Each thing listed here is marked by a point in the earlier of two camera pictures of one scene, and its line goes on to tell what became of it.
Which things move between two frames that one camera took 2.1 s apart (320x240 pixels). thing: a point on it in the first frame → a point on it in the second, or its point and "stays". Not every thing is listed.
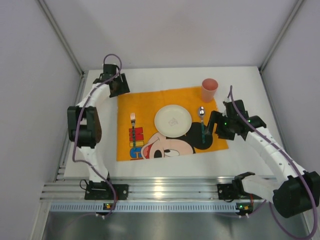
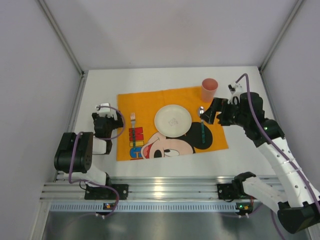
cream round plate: [173, 121] stays
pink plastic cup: [209, 86] stays
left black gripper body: [119, 85] → [105, 125]
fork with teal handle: [133, 119] stays
